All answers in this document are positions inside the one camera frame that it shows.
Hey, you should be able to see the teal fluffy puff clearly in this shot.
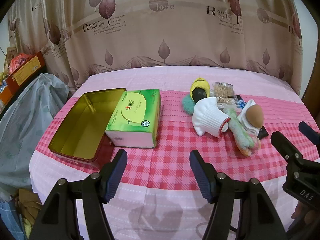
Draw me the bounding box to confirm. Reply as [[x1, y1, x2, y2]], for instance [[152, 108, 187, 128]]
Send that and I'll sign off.
[[182, 94, 200, 115]]

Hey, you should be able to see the small black packet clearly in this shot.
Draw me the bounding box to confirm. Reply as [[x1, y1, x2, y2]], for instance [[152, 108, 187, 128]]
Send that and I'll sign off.
[[257, 126, 270, 140]]

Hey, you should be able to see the green and pink fluffy towel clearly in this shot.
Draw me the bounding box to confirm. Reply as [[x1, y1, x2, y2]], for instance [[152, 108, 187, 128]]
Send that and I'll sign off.
[[222, 106, 262, 157]]

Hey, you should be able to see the green tissue box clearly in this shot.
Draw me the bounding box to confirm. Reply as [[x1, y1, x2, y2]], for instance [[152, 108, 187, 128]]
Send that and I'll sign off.
[[104, 89, 161, 148]]

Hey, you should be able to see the blue checked cloth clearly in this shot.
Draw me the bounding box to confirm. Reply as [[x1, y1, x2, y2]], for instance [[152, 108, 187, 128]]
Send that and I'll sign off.
[[0, 197, 28, 240]]

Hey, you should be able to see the brown paper bag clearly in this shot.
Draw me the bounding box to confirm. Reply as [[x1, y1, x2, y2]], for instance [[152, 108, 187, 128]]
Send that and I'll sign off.
[[17, 189, 43, 230]]

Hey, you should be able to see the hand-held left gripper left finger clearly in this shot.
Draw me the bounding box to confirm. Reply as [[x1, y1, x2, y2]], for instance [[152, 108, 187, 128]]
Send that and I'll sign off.
[[29, 149, 128, 240]]

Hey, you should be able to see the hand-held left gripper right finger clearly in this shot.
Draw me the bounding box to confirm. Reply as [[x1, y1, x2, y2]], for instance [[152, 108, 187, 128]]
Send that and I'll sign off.
[[189, 150, 287, 240]]

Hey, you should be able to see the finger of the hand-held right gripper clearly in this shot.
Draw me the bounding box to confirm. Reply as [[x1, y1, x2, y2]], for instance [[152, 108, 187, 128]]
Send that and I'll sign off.
[[271, 131, 304, 166], [299, 121, 320, 141]]

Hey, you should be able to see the pink checked tablecloth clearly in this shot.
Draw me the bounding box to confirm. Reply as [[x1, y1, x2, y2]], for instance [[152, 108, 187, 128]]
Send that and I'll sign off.
[[29, 65, 318, 240]]

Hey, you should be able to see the red plastic bag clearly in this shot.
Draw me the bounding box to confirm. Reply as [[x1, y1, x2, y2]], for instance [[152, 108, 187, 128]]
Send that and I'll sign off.
[[9, 54, 30, 75]]

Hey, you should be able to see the yellow and black sock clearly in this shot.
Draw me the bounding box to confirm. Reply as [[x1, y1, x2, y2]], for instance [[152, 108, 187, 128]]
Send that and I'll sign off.
[[190, 77, 210, 101]]

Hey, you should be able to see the beige leaf print curtain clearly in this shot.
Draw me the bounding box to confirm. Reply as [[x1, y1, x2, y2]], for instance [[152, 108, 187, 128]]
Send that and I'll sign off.
[[7, 0, 304, 95]]

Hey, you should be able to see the white cloth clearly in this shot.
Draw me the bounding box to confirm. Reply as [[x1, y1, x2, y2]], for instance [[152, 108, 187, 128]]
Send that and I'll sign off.
[[236, 99, 262, 137]]

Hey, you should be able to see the brown paper packet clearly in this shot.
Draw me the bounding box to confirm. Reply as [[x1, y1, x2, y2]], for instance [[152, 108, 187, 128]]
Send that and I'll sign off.
[[5, 46, 18, 65]]

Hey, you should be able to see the gold tin box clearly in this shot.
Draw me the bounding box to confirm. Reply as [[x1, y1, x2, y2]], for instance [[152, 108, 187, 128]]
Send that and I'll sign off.
[[48, 88, 127, 168]]

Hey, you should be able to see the clear packet of cotton swabs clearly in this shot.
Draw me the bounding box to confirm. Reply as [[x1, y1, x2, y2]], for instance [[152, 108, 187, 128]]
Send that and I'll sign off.
[[212, 81, 242, 108]]

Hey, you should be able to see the orange and red cardboard box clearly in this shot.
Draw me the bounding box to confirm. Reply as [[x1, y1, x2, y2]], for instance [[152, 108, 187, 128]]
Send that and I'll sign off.
[[0, 51, 47, 103]]

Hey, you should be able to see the grey plastic bag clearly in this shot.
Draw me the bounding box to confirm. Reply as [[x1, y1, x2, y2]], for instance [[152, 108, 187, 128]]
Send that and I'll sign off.
[[0, 73, 72, 189]]

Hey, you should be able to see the white sock with red trim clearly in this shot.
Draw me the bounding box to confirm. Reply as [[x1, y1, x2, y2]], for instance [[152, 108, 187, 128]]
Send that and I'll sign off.
[[192, 97, 232, 138]]

